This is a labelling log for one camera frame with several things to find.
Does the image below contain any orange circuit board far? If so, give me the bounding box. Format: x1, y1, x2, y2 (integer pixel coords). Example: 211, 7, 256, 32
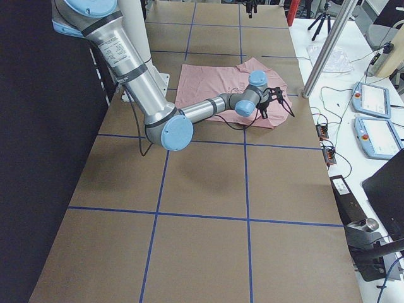
316, 124, 329, 141

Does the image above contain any clear plastic bag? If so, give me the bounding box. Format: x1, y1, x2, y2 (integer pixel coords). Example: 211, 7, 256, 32
306, 44, 354, 73

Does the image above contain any black camera tripod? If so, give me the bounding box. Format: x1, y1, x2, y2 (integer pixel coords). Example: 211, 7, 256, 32
307, 1, 331, 41

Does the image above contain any red cylinder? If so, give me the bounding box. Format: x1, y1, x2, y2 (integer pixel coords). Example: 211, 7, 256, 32
287, 0, 300, 27

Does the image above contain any black monitor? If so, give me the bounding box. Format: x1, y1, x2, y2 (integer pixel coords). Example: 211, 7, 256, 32
362, 151, 404, 240

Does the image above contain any black power strip box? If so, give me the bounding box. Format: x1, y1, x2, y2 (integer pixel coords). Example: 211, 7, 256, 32
330, 175, 367, 225

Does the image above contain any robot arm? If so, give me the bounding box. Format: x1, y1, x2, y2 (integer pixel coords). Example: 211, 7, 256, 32
52, 1, 293, 151

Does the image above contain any orange circuit board near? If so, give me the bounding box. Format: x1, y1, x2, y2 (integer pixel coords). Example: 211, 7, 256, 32
322, 146, 336, 167

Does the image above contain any near teach pendant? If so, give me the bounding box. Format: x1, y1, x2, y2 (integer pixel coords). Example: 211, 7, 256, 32
353, 117, 403, 160

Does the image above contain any black clamp stand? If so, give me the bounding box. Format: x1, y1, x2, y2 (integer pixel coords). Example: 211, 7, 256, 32
344, 218, 403, 282

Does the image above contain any orange circuit board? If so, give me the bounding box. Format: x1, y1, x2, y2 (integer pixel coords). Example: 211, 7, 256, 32
322, 146, 336, 167
316, 124, 329, 141

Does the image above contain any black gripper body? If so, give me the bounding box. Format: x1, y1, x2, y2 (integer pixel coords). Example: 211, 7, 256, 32
245, 0, 258, 18
258, 87, 281, 119

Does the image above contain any pink t-shirt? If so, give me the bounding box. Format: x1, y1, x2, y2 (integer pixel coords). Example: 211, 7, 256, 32
174, 57, 290, 130

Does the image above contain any teach pendant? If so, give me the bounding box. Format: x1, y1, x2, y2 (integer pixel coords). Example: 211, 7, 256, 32
352, 82, 391, 119
353, 117, 403, 160

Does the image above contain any far teach pendant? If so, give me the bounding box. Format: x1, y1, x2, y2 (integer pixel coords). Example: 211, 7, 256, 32
352, 82, 391, 119

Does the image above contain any aluminium frame post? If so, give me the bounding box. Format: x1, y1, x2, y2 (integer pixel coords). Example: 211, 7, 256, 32
302, 0, 357, 98

